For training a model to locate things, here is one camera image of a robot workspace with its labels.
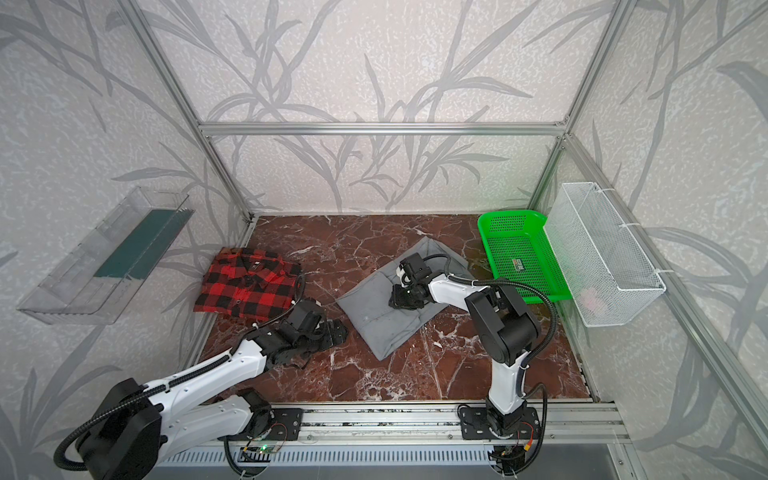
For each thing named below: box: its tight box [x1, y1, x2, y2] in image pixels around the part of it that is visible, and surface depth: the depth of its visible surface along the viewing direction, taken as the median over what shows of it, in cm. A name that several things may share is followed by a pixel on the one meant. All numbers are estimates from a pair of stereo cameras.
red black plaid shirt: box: [193, 247, 302, 322], surface depth 95 cm
